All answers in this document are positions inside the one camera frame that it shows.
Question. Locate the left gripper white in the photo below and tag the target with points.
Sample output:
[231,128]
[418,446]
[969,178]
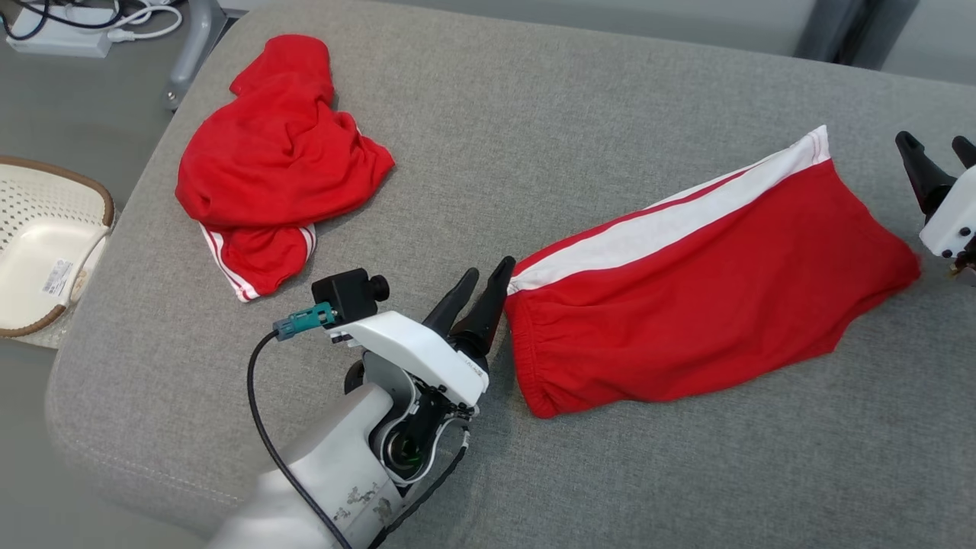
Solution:
[427,351]

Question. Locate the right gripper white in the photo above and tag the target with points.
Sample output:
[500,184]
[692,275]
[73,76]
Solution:
[953,221]

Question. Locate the red shorts white stripe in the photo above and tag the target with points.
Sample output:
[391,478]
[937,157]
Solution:
[686,320]

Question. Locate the red Bulls basketball jersey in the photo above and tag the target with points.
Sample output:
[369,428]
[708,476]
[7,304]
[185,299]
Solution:
[274,152]

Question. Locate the grey metal furniture leg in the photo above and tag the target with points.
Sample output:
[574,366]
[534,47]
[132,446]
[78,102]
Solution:
[194,46]

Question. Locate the cream laundry basket brown rim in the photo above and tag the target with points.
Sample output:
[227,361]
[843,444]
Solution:
[38,259]

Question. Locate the white power strip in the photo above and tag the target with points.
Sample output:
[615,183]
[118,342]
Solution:
[61,42]

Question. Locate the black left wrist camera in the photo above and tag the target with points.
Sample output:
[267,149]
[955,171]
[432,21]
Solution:
[347,293]

